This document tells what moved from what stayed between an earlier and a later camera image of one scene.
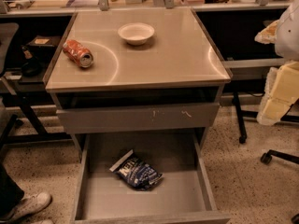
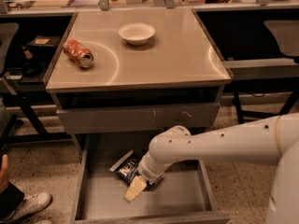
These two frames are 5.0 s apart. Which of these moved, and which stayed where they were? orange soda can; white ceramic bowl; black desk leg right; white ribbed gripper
Moved: white ribbed gripper
Stayed: orange soda can; black desk leg right; white ceramic bowl
